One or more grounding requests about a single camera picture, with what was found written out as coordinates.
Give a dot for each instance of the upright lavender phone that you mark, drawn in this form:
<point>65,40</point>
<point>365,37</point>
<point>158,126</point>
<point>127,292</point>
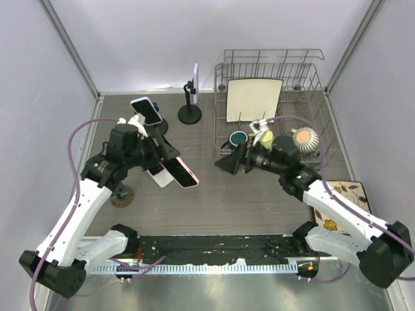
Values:
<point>195,84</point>

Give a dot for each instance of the metal dish rack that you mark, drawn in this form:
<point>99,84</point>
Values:
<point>302,99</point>

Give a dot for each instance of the white ribbed cup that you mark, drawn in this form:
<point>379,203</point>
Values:
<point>305,139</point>

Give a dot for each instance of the white cable duct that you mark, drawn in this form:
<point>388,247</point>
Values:
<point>240,267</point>

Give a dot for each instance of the white phone stand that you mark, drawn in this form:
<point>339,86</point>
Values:
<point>162,178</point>

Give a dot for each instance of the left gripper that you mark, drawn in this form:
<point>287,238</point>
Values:
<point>156,153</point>

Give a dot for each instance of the floral square plate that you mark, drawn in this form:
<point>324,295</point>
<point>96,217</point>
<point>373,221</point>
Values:
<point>352,191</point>

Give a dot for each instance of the black gooseneck phone stand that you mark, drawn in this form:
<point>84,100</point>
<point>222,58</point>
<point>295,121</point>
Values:
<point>189,113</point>

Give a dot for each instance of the wooden round phone stand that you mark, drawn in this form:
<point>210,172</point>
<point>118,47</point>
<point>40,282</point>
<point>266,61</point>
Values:
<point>122,196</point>

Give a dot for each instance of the black round phone stand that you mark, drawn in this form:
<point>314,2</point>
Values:
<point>163,126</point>

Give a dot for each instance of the lavender case phone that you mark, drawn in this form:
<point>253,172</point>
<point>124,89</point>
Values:
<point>146,108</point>

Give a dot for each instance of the white square plate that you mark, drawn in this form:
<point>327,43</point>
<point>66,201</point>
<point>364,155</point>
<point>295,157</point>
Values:
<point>251,99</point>

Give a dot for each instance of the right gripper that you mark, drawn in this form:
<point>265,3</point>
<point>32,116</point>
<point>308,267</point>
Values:
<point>230,163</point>

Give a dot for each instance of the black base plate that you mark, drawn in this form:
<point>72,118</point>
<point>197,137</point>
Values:
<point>219,250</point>

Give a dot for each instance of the yellow mug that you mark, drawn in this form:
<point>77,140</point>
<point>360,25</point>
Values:
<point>265,139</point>

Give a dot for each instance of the green mug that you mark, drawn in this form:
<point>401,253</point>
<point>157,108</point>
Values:
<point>238,141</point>

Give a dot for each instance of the pink case phone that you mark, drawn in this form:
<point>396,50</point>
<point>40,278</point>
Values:
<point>180,173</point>

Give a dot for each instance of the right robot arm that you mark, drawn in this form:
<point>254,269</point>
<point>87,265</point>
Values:
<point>382,251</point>

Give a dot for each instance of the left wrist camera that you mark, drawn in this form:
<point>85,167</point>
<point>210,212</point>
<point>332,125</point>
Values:
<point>138,120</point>

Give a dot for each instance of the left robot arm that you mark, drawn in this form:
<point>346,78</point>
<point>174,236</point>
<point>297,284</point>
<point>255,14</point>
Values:
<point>59,263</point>

